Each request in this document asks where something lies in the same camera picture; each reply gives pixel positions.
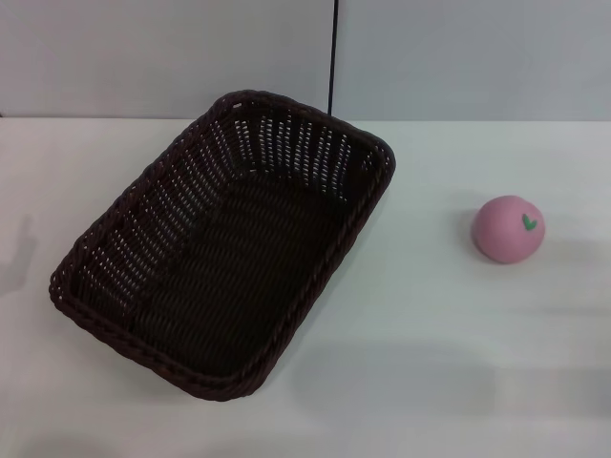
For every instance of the pink peach toy ball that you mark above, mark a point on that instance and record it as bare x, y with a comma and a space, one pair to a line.
503, 236

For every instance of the dark brown woven basket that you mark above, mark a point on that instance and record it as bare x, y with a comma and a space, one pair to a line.
229, 267

